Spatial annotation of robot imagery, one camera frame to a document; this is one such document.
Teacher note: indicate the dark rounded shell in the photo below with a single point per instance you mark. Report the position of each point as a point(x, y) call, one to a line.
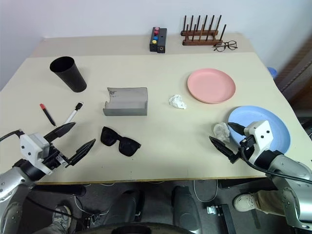
point(185, 207)
point(126, 207)

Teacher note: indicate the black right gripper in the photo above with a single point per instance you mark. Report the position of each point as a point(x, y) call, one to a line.
point(246, 145)

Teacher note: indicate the black box with coloured buttons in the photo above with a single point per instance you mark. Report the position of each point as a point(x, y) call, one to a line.
point(152, 47)

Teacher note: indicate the grey glasses case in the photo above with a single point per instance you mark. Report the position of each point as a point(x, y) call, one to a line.
point(126, 100)

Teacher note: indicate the grey trouser leg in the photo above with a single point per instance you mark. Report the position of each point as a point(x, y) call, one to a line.
point(48, 229)

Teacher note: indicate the pink plate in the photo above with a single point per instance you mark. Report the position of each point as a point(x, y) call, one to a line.
point(209, 85)

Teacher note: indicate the black plastic cup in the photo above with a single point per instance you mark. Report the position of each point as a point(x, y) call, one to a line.
point(70, 78)

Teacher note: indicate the black pen with red cap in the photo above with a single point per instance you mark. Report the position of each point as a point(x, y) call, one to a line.
point(47, 114)

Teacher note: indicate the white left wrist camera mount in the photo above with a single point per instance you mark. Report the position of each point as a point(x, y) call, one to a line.
point(28, 146)

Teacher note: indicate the blue plate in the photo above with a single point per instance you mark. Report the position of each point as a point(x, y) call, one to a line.
point(278, 122)

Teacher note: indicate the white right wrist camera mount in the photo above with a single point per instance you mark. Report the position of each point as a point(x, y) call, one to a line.
point(262, 136)

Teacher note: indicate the white tissue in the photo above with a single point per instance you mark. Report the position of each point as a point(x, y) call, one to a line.
point(176, 101)
point(220, 130)

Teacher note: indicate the black sunglasses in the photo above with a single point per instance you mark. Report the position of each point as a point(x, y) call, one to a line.
point(108, 137)

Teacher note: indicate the black metal post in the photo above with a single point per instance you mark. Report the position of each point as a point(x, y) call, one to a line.
point(228, 219)

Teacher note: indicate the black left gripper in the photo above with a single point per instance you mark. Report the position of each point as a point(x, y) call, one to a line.
point(52, 159)

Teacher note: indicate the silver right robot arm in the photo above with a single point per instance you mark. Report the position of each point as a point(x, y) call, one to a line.
point(290, 168)

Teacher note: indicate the grey sneaker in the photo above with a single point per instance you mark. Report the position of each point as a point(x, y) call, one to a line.
point(61, 218)

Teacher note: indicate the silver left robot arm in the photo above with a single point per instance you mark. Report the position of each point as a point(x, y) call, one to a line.
point(9, 180)

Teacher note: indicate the small metal clamp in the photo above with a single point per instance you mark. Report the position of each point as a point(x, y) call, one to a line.
point(211, 210)

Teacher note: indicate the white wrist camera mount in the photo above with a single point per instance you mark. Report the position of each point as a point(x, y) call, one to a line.
point(262, 136)
point(28, 146)

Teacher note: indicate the white sneaker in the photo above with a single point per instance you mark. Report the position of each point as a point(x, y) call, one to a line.
point(243, 202)

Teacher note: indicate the thin-framed clear eyeglasses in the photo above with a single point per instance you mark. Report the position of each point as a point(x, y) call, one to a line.
point(220, 47)

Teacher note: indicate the beige trouser leg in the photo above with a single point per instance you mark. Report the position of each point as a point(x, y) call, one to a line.
point(268, 202)

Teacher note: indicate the brown wooden peg rack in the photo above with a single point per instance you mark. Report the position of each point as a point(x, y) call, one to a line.
point(195, 43)

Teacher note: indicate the white marker with black cap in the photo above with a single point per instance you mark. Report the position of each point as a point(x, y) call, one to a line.
point(73, 113)

